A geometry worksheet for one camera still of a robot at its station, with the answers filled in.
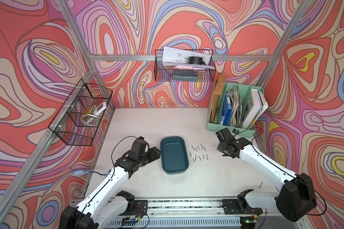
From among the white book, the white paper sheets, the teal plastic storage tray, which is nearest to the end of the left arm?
the teal plastic storage tray

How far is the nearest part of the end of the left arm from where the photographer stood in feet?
1.85

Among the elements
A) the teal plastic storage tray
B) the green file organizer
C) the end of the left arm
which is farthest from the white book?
the end of the left arm

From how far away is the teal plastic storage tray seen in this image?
0.86m

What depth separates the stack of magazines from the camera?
36.4 inches

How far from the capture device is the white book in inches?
34.6

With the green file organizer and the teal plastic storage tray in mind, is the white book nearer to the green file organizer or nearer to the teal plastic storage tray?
the green file organizer

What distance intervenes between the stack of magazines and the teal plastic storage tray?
398 millimetres

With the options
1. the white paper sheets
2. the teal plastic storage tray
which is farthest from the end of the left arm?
the white paper sheets

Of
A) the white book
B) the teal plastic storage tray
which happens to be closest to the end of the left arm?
the teal plastic storage tray

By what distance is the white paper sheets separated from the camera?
2.80 ft

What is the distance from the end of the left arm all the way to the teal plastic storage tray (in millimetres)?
157

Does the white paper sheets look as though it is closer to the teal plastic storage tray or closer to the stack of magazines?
the stack of magazines

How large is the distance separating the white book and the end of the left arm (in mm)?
665
